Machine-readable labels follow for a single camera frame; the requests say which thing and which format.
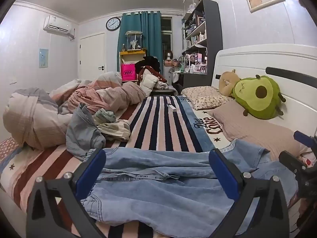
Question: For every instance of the teal curtain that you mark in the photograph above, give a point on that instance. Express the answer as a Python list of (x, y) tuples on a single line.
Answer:
[(151, 34)]

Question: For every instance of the green avocado plush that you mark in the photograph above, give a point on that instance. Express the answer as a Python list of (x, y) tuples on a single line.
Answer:
[(262, 99)]

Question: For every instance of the small white remote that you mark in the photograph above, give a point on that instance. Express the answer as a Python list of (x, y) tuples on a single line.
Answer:
[(171, 107)]

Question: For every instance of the small blue wall poster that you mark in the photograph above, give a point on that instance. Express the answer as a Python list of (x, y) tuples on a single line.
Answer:
[(43, 58)]

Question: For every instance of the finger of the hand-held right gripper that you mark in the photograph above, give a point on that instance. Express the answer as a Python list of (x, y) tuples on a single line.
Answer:
[(289, 160), (301, 137)]

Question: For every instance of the glass display case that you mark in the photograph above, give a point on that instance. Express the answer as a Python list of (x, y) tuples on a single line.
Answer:
[(134, 41)]

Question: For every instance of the window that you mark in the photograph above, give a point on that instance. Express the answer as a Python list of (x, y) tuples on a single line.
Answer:
[(166, 29)]

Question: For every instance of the light blue denim pants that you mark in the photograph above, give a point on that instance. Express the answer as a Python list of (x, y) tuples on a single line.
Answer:
[(161, 193)]

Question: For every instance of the red dotted bed sheet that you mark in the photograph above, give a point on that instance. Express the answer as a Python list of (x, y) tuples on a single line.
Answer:
[(6, 146)]

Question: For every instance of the dark shelf unit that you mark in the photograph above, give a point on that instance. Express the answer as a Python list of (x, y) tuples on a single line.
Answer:
[(213, 29)]

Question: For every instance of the floral pillow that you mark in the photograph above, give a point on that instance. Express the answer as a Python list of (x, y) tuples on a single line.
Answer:
[(205, 96)]

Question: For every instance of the wig on mannequin head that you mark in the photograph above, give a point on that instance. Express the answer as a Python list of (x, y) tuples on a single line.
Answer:
[(169, 55)]

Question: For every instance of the grey-blue crumpled jeans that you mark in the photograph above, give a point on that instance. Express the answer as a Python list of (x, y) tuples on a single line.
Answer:
[(81, 133)]

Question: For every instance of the pink striped duvet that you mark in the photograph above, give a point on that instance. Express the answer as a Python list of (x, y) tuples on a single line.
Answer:
[(39, 119)]

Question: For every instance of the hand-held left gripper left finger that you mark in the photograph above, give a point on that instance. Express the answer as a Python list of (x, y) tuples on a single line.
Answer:
[(91, 171)]

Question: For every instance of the cream patterned cloth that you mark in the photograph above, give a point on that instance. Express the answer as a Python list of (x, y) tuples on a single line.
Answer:
[(115, 130)]

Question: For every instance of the striped printed blanket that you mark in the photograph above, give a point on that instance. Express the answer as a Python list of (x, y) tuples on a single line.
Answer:
[(161, 126)]

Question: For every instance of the pink shopping bag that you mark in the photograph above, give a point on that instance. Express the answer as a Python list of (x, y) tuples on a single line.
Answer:
[(128, 72)]

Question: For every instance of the white bed headboard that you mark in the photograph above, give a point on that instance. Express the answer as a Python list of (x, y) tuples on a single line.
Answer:
[(247, 59)]

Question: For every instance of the brown plush toy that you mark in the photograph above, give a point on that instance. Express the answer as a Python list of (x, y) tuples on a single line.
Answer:
[(226, 84)]

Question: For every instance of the yellow cabinet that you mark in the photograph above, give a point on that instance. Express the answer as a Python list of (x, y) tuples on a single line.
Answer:
[(132, 53)]

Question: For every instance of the white air conditioner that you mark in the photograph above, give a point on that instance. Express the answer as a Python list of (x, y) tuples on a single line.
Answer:
[(58, 24)]

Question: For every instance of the pink ribbed pillow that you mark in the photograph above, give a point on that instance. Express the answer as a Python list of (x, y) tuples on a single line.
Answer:
[(250, 131)]

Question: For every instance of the clear box on shelf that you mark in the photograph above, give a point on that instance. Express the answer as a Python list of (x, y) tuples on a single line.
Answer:
[(191, 5)]

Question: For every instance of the pile of clothes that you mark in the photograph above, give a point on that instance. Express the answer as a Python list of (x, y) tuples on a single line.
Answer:
[(149, 76)]

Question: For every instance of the round wall clock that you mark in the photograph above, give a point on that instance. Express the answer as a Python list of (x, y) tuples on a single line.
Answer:
[(113, 24)]

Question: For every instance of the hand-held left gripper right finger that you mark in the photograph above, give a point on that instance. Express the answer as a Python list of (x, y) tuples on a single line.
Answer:
[(223, 171)]

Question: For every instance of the pale green crumpled cloth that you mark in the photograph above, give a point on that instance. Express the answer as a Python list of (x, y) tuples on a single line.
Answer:
[(105, 115)]

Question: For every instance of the white door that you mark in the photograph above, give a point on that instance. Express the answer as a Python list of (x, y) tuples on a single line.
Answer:
[(92, 54)]

